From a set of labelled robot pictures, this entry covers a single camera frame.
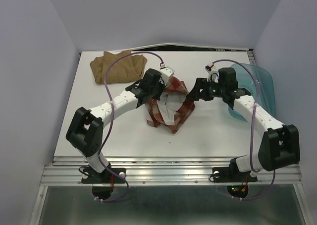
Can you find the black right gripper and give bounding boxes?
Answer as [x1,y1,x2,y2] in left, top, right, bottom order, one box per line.
[185,78,225,101]

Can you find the tan brown skirt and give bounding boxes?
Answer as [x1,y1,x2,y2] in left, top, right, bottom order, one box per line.
[90,50,147,85]

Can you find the red plaid skirt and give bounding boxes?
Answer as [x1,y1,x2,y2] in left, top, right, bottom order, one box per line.
[146,77,195,134]

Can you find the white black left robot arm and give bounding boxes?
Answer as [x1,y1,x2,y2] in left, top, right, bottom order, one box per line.
[66,67,195,182]

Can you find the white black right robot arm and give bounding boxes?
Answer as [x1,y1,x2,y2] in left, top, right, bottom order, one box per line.
[187,67,300,182]

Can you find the teal plastic basket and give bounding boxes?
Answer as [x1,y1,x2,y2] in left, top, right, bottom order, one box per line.
[226,62,276,123]

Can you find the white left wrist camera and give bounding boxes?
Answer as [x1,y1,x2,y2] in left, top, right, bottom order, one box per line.
[159,67,174,85]

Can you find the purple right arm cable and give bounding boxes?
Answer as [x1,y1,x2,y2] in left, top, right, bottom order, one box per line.
[204,59,276,201]

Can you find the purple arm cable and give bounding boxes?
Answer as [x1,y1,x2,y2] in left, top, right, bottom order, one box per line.
[204,59,276,201]
[98,51,167,203]

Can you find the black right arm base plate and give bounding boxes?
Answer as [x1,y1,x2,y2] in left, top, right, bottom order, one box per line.
[209,167,258,183]

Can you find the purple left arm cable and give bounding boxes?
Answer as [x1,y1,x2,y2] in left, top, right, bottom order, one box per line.
[98,51,167,203]

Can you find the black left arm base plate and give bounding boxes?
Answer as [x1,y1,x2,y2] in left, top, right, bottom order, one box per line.
[78,166,124,184]

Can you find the aluminium table frame rail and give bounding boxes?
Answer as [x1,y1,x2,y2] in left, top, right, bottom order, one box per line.
[29,49,308,225]

